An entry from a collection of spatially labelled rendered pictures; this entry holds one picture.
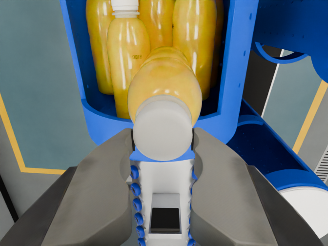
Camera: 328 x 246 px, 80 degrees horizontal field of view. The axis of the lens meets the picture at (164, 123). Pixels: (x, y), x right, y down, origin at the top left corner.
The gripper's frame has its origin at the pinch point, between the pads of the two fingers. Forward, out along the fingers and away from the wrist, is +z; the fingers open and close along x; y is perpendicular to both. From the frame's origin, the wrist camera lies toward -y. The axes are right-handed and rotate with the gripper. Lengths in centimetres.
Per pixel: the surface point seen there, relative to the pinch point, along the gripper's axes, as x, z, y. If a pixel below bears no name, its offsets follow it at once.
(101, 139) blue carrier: -9.5, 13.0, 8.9
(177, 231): 3, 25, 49
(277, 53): 69, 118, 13
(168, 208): 0, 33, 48
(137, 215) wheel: -11, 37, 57
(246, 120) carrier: 37, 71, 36
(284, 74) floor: 85, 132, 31
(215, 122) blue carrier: 6.8, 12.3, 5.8
